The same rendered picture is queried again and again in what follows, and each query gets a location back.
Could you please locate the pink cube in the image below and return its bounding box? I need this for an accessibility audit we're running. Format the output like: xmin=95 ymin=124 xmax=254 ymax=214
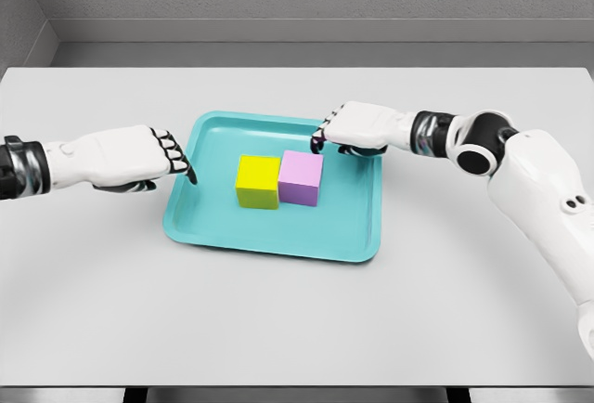
xmin=278 ymin=149 xmax=325 ymax=206

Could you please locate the teal rectangular tray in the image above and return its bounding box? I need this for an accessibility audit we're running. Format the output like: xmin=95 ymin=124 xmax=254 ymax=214
xmin=161 ymin=110 xmax=384 ymax=266

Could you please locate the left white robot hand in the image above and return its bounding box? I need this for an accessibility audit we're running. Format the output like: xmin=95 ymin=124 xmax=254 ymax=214
xmin=86 ymin=124 xmax=199 ymax=195

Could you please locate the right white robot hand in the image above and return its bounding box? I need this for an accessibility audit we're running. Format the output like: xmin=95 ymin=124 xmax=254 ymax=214
xmin=309 ymin=100 xmax=390 ymax=159

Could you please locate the yellow cube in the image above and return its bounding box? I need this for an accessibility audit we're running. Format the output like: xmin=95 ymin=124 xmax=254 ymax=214
xmin=235 ymin=154 xmax=282 ymax=211

